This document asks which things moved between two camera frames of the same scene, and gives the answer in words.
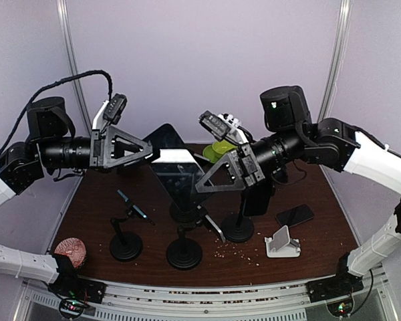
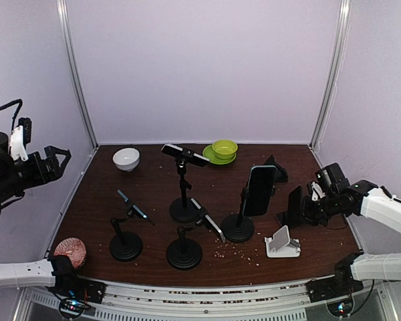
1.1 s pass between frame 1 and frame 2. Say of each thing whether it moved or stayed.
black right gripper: moved
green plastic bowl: stayed
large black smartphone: moved
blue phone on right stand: stayed
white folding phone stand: stayed
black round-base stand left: stayed
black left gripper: moved
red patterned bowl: stayed
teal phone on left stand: stayed
